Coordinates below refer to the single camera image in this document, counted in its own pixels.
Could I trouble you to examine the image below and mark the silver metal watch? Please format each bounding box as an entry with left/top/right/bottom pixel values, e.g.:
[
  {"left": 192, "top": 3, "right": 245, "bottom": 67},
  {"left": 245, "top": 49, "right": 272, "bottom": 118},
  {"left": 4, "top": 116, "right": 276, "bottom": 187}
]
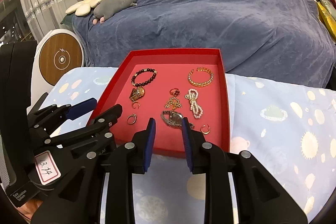
[{"left": 161, "top": 110, "right": 183, "bottom": 130}]

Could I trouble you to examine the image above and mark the planet print blue cloth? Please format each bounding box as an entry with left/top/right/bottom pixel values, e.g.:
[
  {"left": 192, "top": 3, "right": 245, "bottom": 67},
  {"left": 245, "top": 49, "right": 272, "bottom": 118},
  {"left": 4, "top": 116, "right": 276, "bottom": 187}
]
[{"left": 39, "top": 66, "right": 336, "bottom": 224}]

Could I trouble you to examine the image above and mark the grey plush toy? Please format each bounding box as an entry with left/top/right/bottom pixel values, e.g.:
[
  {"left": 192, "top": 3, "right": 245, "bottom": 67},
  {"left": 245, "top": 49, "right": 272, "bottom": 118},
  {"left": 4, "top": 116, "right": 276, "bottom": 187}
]
[{"left": 92, "top": 0, "right": 137, "bottom": 25}]

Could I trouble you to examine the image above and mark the dark bead bracelet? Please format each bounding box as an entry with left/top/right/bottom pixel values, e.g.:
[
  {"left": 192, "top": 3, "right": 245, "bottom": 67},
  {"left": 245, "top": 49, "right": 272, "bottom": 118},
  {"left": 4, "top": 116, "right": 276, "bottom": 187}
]
[{"left": 130, "top": 68, "right": 158, "bottom": 88}]

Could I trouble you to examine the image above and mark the small hoop earring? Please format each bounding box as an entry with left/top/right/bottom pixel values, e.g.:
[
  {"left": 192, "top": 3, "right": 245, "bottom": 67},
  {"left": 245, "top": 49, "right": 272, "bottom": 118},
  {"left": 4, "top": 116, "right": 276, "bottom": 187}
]
[{"left": 131, "top": 101, "right": 141, "bottom": 109}]

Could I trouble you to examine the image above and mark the red jewelry tray box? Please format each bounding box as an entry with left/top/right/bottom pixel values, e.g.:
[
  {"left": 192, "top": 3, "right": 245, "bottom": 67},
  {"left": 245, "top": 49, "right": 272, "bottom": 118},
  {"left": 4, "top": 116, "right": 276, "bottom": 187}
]
[{"left": 89, "top": 48, "right": 231, "bottom": 157}]

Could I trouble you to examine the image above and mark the pearl strand bracelet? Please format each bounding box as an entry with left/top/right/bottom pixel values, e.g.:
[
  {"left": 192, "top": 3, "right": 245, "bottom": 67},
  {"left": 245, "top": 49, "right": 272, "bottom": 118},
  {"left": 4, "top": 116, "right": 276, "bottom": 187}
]
[{"left": 184, "top": 88, "right": 204, "bottom": 120}]

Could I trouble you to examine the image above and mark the person left hand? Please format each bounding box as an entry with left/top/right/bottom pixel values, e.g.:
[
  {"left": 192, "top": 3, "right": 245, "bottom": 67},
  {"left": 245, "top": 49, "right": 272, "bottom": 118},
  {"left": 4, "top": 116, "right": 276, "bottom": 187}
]
[{"left": 17, "top": 198, "right": 43, "bottom": 223}]

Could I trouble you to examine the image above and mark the cream flower plush cushion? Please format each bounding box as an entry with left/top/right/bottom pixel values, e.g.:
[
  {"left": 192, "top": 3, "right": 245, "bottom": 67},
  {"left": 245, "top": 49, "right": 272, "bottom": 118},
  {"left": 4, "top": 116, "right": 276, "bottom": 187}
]
[{"left": 66, "top": 0, "right": 102, "bottom": 16}]

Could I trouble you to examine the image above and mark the yellow gold cushion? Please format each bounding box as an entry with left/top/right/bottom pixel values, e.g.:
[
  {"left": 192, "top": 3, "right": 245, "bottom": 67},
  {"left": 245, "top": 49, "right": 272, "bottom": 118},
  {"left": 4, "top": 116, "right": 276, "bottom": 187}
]
[{"left": 313, "top": 0, "right": 336, "bottom": 42}]

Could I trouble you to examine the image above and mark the thin gold ring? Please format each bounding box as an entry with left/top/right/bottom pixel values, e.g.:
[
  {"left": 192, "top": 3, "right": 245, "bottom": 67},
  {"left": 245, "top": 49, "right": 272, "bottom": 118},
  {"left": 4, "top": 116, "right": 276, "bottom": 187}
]
[{"left": 126, "top": 113, "right": 138, "bottom": 126}]

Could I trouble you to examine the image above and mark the gold woven cuff bangle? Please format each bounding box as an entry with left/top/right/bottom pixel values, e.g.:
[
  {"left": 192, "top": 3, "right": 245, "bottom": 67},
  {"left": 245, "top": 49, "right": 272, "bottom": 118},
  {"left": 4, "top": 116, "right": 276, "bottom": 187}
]
[{"left": 187, "top": 67, "right": 214, "bottom": 88}]

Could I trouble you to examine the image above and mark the blue blanket covered bed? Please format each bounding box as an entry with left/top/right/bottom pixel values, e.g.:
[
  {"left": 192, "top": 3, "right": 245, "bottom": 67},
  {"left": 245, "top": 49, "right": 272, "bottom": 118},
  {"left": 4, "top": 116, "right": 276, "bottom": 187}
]
[{"left": 72, "top": 0, "right": 335, "bottom": 88}]

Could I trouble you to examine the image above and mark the round wooden white device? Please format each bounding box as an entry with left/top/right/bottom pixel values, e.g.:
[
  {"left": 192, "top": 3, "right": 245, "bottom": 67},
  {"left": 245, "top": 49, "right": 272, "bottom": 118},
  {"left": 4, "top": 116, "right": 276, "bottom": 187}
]
[{"left": 31, "top": 29, "right": 84, "bottom": 105}]

